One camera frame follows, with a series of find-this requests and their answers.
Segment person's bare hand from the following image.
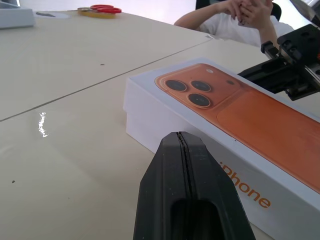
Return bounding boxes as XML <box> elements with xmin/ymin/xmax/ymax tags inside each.
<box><xmin>233</xmin><ymin>0</ymin><xmax>274</xmax><ymax>31</ymax></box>
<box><xmin>216</xmin><ymin>0</ymin><xmax>247</xmax><ymax>16</ymax></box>

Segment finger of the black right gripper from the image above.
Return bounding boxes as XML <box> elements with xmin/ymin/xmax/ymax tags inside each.
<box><xmin>237</xmin><ymin>60</ymin><xmax>305</xmax><ymax>95</ymax></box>

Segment red handled scissors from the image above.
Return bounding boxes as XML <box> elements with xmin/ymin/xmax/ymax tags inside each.
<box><xmin>74</xmin><ymin>4</ymin><xmax>123</xmax><ymax>15</ymax></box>

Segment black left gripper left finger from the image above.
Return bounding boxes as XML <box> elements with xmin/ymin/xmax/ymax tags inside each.
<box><xmin>132</xmin><ymin>131</ymin><xmax>194</xmax><ymax>240</ymax></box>

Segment yellow tape roll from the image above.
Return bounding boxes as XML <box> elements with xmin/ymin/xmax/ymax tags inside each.
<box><xmin>76</xmin><ymin>7</ymin><xmax>117</xmax><ymax>20</ymax></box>

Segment white phone box lid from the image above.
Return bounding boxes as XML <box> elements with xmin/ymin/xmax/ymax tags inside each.
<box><xmin>124</xmin><ymin>57</ymin><xmax>320</xmax><ymax>236</ymax></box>

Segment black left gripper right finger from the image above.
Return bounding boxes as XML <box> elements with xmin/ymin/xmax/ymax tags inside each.
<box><xmin>179</xmin><ymin>131</ymin><xmax>257</xmax><ymax>240</ymax></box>

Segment person in white shirt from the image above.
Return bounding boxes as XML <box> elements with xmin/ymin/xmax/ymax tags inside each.
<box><xmin>174</xmin><ymin>9</ymin><xmax>295</xmax><ymax>49</ymax></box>

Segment white box with dark phone print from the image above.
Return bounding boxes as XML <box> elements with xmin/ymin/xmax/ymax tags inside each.
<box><xmin>0</xmin><ymin>0</ymin><xmax>36</xmax><ymax>30</ymax></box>

